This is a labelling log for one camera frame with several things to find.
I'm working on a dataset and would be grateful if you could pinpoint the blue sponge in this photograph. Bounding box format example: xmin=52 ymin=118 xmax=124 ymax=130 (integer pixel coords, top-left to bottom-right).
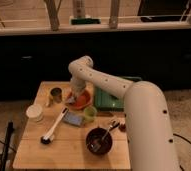
xmin=63 ymin=112 xmax=84 ymax=127

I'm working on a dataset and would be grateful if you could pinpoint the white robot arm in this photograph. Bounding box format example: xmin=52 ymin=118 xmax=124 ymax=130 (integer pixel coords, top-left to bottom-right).
xmin=68 ymin=56 xmax=180 ymax=171

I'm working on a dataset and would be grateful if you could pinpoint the green cup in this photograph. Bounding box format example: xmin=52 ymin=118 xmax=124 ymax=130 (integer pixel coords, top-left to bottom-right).
xmin=84 ymin=106 xmax=97 ymax=122

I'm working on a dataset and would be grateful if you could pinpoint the metal cup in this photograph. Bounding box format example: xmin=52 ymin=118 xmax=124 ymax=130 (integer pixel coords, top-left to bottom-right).
xmin=50 ymin=87 xmax=62 ymax=103

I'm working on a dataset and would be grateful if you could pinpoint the black stand pole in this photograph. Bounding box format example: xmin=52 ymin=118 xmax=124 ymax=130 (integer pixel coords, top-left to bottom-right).
xmin=0 ymin=122 xmax=14 ymax=171

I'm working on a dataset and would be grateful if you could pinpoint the white round container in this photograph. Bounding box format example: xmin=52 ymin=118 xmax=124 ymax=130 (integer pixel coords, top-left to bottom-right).
xmin=26 ymin=104 xmax=43 ymax=122

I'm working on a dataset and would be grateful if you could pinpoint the small wiping towel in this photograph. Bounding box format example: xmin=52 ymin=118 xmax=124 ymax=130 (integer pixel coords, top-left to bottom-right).
xmin=66 ymin=95 xmax=77 ymax=104

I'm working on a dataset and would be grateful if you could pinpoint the white dish brush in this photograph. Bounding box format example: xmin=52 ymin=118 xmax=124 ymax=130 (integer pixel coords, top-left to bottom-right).
xmin=40 ymin=108 xmax=69 ymax=144

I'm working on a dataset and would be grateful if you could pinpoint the metal fork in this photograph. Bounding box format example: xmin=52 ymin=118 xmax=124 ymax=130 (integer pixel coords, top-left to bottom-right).
xmin=90 ymin=120 xmax=121 ymax=153

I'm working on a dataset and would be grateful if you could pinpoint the red bowl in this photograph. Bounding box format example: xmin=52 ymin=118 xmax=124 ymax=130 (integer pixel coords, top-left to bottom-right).
xmin=66 ymin=90 xmax=91 ymax=110

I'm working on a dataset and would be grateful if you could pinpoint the dark brown bowl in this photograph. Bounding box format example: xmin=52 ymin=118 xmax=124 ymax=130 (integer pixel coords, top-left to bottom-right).
xmin=85 ymin=127 xmax=114 ymax=156

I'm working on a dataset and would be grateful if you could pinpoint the brown food pile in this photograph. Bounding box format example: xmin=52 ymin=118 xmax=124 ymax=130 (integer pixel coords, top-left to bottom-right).
xmin=119 ymin=122 xmax=126 ymax=132

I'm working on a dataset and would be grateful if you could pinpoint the green tray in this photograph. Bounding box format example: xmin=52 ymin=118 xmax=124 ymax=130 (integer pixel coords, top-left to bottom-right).
xmin=93 ymin=76 xmax=141 ymax=111

